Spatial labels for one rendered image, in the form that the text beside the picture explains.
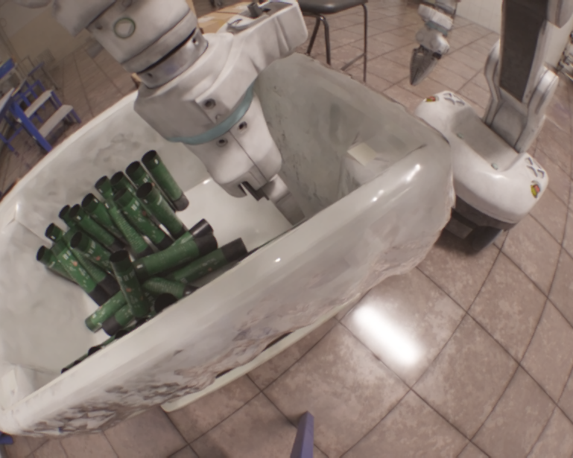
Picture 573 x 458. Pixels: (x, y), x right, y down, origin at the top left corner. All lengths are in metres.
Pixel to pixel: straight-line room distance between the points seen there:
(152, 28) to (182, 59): 0.03
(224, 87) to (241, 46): 0.03
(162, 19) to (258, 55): 0.07
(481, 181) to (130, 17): 0.83
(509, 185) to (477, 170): 0.11
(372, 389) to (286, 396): 0.27
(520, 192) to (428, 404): 0.71
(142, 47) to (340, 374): 0.85
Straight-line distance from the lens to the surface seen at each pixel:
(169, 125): 0.20
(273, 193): 0.24
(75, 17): 0.16
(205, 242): 0.45
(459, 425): 1.02
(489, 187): 0.85
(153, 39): 0.16
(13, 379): 0.40
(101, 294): 0.55
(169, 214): 0.45
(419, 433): 0.96
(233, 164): 0.20
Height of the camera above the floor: 0.85
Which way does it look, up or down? 60 degrees down
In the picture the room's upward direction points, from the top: 12 degrees counter-clockwise
